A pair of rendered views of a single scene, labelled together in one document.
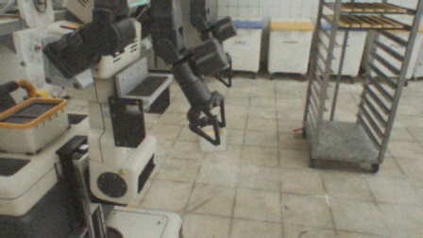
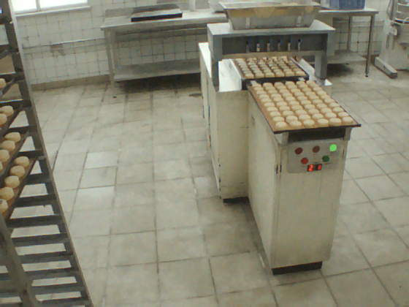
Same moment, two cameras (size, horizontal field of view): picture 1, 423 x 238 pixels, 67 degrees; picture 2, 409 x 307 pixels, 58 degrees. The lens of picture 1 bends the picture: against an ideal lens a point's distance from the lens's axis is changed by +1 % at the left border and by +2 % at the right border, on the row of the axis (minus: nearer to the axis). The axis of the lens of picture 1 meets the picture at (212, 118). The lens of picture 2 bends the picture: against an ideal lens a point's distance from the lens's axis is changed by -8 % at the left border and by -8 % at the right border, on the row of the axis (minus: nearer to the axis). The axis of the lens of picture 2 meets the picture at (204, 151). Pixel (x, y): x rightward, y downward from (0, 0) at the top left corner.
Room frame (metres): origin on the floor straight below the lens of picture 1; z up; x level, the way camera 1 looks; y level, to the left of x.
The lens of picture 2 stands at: (1.70, 0.07, 1.63)
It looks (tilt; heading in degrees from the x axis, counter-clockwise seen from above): 29 degrees down; 255
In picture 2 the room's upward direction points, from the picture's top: 3 degrees counter-clockwise
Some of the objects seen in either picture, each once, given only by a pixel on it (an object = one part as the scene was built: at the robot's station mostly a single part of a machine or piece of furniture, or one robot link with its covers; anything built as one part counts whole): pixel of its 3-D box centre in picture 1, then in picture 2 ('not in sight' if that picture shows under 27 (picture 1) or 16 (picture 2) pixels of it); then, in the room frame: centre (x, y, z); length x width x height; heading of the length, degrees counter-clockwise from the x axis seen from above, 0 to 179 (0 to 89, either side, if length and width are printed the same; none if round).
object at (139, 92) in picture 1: (140, 98); not in sight; (0.96, 0.24, 0.99); 0.28 x 0.16 x 0.22; 171
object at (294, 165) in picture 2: not in sight; (314, 156); (0.84, -1.25, 0.77); 0.24 x 0.04 x 0.14; 169
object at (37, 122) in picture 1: (34, 124); not in sight; (1.02, 0.64, 0.87); 0.23 x 0.15 x 0.11; 171
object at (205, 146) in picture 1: (211, 135); not in sight; (2.43, 0.01, 0.08); 0.30 x 0.22 x 0.16; 7
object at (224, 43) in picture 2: not in sight; (269, 52); (0.67, -2.11, 1.01); 0.72 x 0.33 x 0.34; 169
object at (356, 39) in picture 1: (336, 50); not in sight; (4.32, -1.69, 0.38); 0.64 x 0.54 x 0.77; 170
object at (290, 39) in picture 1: (287, 49); not in sight; (4.43, -1.05, 0.38); 0.64 x 0.54 x 0.77; 172
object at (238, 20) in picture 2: not in sight; (269, 14); (0.67, -2.11, 1.25); 0.56 x 0.29 x 0.14; 169
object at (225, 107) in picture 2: not in sight; (254, 111); (0.58, -2.57, 0.42); 1.28 x 0.72 x 0.84; 79
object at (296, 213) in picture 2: not in sight; (288, 175); (0.77, -1.61, 0.45); 0.70 x 0.34 x 0.90; 79
